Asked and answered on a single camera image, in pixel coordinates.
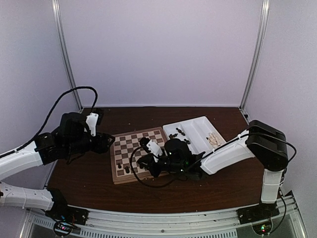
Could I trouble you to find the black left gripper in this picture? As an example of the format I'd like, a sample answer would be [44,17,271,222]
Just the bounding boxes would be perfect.
[65,131,115,156]

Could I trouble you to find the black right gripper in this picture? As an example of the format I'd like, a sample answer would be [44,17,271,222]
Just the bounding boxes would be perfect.
[138,153,186,178]

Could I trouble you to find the dark chess king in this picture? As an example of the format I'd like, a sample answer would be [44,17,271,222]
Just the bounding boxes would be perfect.
[169,133,178,139]

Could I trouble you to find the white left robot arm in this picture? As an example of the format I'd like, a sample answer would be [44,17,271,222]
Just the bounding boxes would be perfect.
[0,112,114,220]

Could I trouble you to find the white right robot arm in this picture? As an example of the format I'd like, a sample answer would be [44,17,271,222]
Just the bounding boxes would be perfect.
[137,120,290,219]

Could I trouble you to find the pile of white chess pieces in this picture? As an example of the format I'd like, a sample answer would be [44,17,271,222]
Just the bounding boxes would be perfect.
[206,132,221,147]

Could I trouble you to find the wooden chess board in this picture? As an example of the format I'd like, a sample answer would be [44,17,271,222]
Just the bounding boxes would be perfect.
[109,126,178,185]

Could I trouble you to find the white plastic divided tray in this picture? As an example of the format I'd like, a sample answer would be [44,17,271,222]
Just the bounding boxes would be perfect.
[162,116,226,154]

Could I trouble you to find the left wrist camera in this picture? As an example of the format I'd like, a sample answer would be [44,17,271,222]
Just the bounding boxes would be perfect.
[84,108,104,137]

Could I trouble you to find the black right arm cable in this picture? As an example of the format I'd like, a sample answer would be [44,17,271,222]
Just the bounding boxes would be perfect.
[129,146,181,188]

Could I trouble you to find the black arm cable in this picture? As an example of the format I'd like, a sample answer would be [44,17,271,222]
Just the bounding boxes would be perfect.
[9,86,98,154]
[129,146,181,188]

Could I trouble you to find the aluminium front rail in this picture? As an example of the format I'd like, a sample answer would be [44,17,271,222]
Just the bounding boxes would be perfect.
[18,195,308,238]

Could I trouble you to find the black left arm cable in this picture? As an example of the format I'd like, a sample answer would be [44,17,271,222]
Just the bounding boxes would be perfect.
[9,86,98,154]

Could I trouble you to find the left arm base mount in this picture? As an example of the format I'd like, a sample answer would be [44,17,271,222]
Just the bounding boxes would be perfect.
[46,188,89,225]

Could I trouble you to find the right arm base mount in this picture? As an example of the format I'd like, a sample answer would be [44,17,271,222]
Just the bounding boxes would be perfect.
[236,194,280,225]

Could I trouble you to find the right aluminium frame post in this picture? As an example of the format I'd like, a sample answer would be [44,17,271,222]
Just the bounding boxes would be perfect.
[239,0,270,111]

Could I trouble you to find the aluminium frame post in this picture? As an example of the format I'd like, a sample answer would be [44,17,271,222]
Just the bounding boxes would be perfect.
[239,0,270,111]
[51,0,84,111]

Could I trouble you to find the left aluminium frame post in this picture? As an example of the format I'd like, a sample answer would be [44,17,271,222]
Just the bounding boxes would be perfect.
[51,0,84,111]

